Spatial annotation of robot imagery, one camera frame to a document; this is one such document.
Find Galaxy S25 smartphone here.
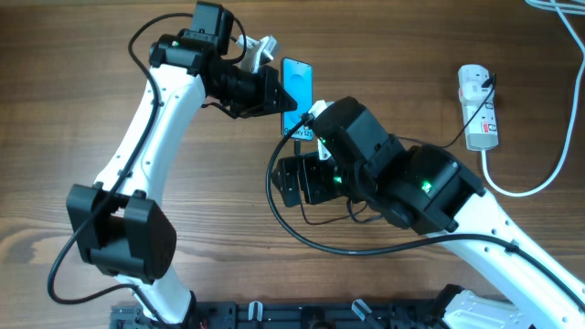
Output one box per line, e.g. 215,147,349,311
281,58,314,135

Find black USB-C charging cable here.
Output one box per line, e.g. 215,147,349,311
292,73,500,227

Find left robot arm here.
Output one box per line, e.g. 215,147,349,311
66,1,297,328

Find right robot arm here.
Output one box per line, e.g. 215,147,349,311
266,97,584,328

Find white USB charger plug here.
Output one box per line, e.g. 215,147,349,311
459,80,490,106

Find white power strip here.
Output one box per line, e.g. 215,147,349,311
458,64,498,152

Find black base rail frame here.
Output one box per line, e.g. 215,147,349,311
109,299,452,329

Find white cables at corner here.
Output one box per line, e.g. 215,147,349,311
524,0,585,16

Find white power strip cord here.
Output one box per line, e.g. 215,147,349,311
480,0,585,198

